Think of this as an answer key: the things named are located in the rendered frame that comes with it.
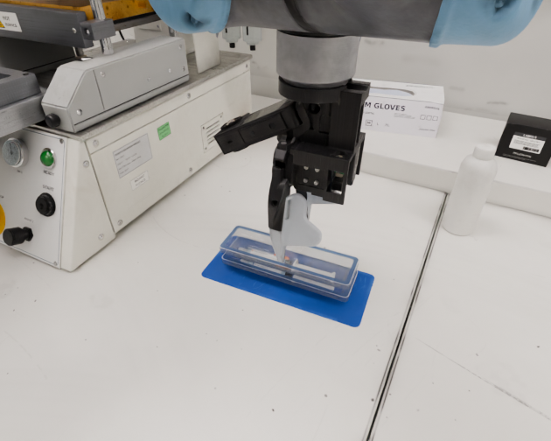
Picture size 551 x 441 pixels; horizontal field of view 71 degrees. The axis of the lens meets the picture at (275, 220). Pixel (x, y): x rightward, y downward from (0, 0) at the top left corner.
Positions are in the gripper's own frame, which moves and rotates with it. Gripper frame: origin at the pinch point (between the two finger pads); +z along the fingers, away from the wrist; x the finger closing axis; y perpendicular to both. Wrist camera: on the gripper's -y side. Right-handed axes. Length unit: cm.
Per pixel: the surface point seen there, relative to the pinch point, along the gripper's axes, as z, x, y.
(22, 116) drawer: -12.4, -6.4, -34.1
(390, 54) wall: -7, 65, 0
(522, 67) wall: -8, 63, 28
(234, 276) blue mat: 7.8, -3.1, -6.9
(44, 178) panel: -3.6, -7.0, -34.0
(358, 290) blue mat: 7.7, 1.3, 9.8
